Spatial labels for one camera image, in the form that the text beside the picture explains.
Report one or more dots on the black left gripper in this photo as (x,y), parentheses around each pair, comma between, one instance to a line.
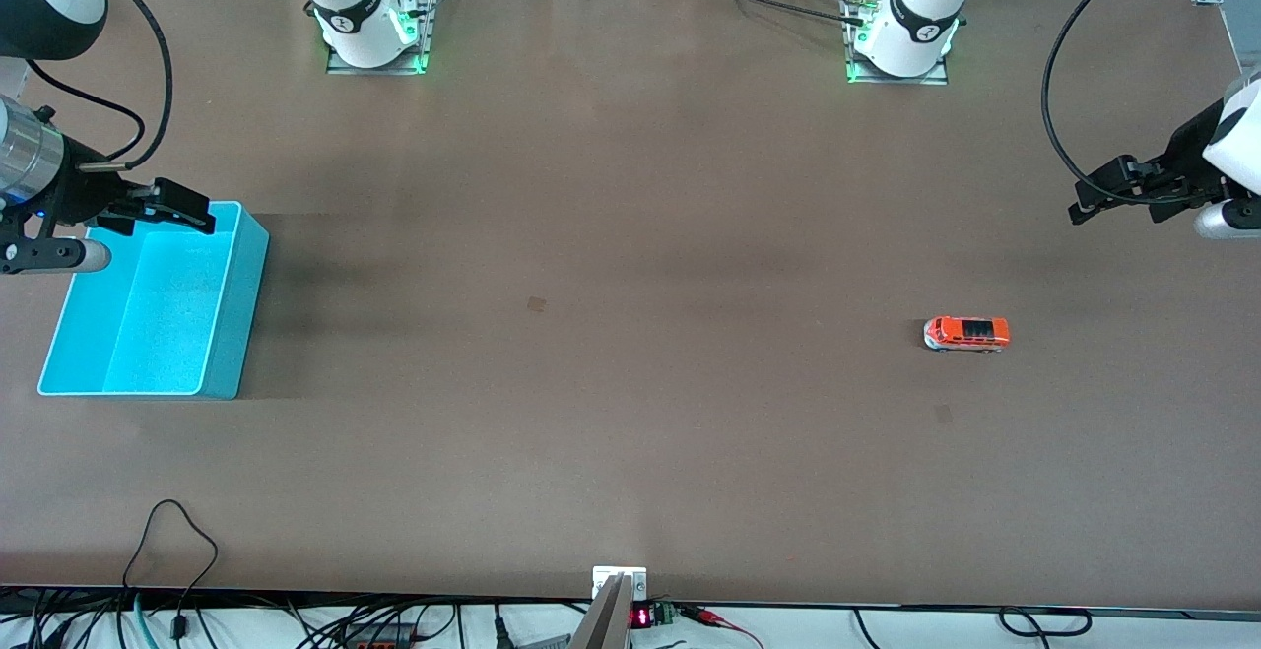
(1185,159)

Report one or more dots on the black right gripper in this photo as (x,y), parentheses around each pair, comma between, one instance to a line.
(81,198)

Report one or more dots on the orange toy bus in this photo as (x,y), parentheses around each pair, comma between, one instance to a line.
(967,333)

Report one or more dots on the blue plastic box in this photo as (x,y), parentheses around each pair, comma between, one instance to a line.
(167,314)

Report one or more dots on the red clip lead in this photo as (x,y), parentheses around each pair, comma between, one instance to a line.
(717,618)

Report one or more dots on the red digit display module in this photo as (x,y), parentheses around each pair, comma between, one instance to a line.
(640,616)

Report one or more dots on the green terminal block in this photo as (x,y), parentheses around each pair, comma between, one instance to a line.
(663,614)

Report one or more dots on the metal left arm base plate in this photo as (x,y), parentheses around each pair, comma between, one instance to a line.
(857,73)

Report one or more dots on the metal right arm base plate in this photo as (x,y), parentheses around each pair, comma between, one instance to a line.
(419,38)

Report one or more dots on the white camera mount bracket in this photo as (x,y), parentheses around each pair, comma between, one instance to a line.
(619,578)

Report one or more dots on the aluminium camera strut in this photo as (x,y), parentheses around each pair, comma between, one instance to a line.
(603,621)

